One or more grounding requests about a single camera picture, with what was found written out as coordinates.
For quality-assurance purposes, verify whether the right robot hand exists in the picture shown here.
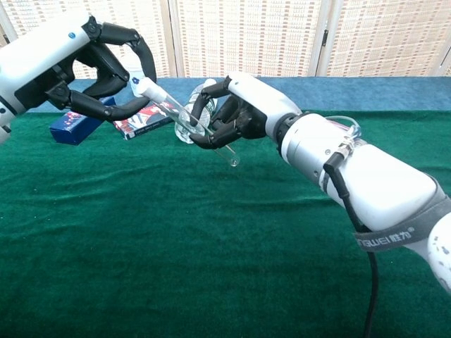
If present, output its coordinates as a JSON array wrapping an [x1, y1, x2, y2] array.
[[190, 73, 303, 150]]

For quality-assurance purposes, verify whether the blue table cover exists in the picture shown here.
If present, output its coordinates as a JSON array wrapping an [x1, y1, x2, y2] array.
[[68, 75, 451, 114]]

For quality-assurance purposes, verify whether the red black white packet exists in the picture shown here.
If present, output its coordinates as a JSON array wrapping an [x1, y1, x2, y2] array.
[[113, 100, 175, 141]]

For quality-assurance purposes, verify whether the small white cap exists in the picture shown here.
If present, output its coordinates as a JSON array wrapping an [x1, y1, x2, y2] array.
[[135, 77, 167, 104]]

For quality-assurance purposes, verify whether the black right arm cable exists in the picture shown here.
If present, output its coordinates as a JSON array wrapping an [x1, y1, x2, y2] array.
[[323, 151, 380, 338]]

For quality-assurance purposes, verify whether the clear plastic water bottle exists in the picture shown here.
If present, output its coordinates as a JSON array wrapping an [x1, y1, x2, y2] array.
[[174, 79, 218, 145]]

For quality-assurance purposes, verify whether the blue printed carton box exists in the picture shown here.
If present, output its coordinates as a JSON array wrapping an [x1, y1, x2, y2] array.
[[49, 96, 117, 146]]

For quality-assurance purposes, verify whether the dark green velvet cloth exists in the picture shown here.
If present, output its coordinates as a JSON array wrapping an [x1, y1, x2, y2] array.
[[0, 111, 451, 338]]

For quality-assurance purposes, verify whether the woven bamboo screen panel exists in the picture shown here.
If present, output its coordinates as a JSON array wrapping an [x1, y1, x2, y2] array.
[[168, 0, 335, 79], [316, 0, 451, 78], [0, 0, 178, 80]]

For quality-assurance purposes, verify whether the clear glass tube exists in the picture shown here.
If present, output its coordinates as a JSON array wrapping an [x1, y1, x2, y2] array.
[[152, 90, 241, 168]]

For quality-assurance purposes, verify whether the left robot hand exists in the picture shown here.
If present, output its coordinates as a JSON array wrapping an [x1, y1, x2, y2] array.
[[0, 10, 158, 123]]

